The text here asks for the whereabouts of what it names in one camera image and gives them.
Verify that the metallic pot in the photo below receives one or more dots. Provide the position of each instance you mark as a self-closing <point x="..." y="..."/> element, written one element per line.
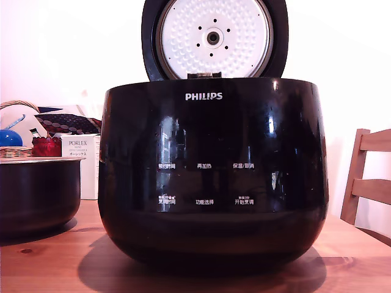
<point x="36" y="192"/>

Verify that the black rice cooker lid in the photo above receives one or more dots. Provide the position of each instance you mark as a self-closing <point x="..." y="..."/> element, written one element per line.
<point x="214" y="36"/>

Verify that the red glass jar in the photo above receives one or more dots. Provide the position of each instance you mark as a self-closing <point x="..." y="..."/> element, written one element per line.
<point x="46" y="148"/>

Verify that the wicker basket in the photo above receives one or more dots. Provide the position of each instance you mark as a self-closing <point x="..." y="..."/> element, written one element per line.
<point x="15" y="151"/>

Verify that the black Philips rice cooker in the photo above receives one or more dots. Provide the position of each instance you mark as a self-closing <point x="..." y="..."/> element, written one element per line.
<point x="214" y="183"/>

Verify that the blue ball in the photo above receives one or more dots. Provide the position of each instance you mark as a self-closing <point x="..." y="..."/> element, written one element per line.
<point x="9" y="138"/>

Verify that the white Porlex box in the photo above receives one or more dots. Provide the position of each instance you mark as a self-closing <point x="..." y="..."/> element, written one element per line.
<point x="80" y="171"/>

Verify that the dotted dark cushion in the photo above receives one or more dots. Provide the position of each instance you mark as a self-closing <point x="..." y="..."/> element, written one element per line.
<point x="70" y="123"/>

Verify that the wooden chair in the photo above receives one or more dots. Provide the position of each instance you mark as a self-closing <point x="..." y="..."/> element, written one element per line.
<point x="366" y="186"/>

